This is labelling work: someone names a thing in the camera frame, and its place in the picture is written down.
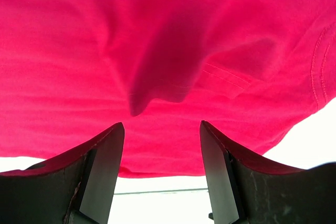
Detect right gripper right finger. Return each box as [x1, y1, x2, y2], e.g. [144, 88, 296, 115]
[199, 121, 335, 223]

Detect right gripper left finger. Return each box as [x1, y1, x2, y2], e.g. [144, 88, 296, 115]
[1, 122, 124, 223]

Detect magenta t shirt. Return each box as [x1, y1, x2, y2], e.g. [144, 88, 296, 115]
[1, 0, 335, 178]

